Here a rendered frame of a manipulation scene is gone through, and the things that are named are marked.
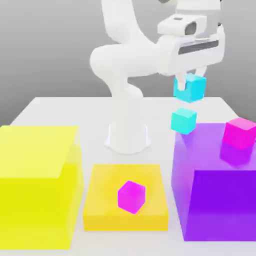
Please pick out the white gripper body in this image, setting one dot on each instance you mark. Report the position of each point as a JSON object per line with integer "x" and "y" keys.
{"x": 200, "y": 58}

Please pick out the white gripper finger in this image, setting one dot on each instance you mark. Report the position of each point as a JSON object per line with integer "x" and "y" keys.
{"x": 181, "y": 82}
{"x": 201, "y": 71}

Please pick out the small cyan cube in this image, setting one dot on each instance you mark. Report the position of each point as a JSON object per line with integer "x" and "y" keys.
{"x": 195, "y": 90}

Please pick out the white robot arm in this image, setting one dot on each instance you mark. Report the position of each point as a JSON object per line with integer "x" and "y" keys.
{"x": 128, "y": 120}

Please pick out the small turquoise cube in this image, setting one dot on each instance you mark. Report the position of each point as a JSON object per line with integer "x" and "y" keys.
{"x": 183, "y": 121}

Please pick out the small magenta cube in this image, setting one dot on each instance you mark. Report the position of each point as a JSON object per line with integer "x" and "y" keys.
{"x": 131, "y": 198}
{"x": 239, "y": 134}

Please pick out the large purple box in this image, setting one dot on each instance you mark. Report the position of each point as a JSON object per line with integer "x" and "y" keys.
{"x": 210, "y": 200}

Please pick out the large orange box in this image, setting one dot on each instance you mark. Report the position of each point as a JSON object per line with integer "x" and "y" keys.
{"x": 104, "y": 200}

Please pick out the large yellow box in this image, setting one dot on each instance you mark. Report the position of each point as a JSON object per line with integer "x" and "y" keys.
{"x": 34, "y": 190}

